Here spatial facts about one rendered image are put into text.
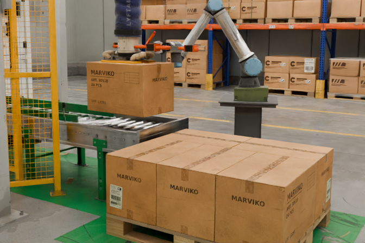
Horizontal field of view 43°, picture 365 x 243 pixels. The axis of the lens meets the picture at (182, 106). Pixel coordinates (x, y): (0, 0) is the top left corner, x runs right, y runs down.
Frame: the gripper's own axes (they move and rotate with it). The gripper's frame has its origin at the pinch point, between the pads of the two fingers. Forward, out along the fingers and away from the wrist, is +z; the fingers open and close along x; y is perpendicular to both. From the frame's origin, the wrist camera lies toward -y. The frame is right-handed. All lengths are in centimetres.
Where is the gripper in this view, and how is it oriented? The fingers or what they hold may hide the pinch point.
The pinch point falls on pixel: (156, 47)
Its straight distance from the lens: 364.1
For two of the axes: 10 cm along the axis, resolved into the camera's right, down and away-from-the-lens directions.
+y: -8.5, -0.9, 5.2
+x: 0.1, -9.9, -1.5
